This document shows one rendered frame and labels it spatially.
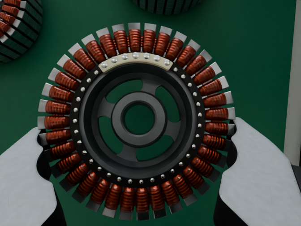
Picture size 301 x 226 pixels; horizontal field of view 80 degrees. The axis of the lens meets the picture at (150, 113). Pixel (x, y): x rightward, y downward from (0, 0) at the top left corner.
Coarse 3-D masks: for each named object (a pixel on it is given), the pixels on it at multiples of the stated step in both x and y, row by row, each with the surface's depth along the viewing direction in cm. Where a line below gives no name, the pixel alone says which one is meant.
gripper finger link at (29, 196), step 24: (24, 144) 9; (0, 168) 8; (24, 168) 8; (48, 168) 9; (0, 192) 7; (24, 192) 7; (48, 192) 7; (0, 216) 6; (24, 216) 6; (48, 216) 6
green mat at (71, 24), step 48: (48, 0) 20; (96, 0) 20; (240, 0) 21; (288, 0) 21; (48, 48) 20; (240, 48) 21; (288, 48) 21; (0, 96) 20; (240, 96) 21; (0, 144) 19
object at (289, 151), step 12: (300, 0) 22; (300, 12) 22; (300, 24) 22; (300, 36) 21; (300, 48) 21; (300, 60) 21; (300, 72) 21; (300, 84) 21; (288, 96) 21; (300, 96) 21; (288, 108) 21; (300, 108) 21; (288, 120) 21; (300, 120) 21; (288, 132) 21; (300, 132) 21; (288, 144) 21; (300, 144) 21; (288, 156) 21
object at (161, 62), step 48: (96, 48) 10; (144, 48) 10; (192, 48) 10; (48, 96) 10; (96, 96) 12; (144, 96) 11; (192, 96) 10; (48, 144) 10; (96, 144) 11; (144, 144) 11; (192, 144) 10; (96, 192) 9; (144, 192) 10; (192, 192) 10
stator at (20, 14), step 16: (0, 0) 16; (16, 0) 16; (32, 0) 18; (0, 16) 16; (16, 16) 17; (32, 16) 18; (0, 32) 16; (16, 32) 17; (32, 32) 19; (0, 48) 17; (16, 48) 18
